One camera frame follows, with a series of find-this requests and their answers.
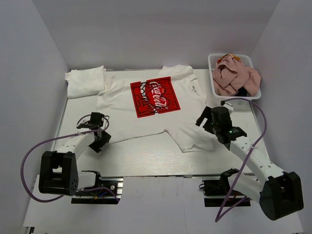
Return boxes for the white red-print t-shirt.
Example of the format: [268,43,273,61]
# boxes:
[97,65,214,152]

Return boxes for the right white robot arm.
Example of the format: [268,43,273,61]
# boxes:
[196,106,304,220]

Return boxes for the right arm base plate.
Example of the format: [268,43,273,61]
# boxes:
[198,179,244,208]

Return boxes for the blue t-shirt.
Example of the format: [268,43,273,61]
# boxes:
[236,87,249,97]

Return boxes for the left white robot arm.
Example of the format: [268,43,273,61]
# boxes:
[39,112,111,196]

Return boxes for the white plastic basket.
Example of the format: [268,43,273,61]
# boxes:
[208,53,261,100]

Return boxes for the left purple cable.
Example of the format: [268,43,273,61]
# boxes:
[20,114,120,203]

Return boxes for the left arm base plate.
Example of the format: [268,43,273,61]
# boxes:
[71,177,123,205]

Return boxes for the folded white t-shirt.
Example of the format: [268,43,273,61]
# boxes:
[65,66,106,99]

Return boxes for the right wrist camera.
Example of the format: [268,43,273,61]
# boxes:
[220,100,234,114]

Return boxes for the pink t-shirt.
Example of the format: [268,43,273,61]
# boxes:
[212,54,261,97]

